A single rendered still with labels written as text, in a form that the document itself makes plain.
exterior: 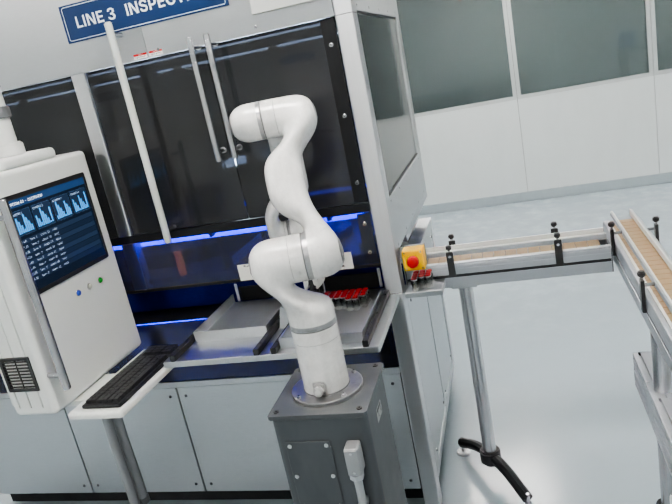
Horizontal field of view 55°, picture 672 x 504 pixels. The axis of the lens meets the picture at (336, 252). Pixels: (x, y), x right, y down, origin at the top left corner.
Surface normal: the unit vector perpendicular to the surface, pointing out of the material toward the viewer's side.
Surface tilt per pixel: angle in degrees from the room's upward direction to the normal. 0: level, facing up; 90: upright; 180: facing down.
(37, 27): 90
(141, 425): 90
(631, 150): 90
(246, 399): 90
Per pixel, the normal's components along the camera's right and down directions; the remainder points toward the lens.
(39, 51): -0.23, 0.31
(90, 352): 0.95, -0.11
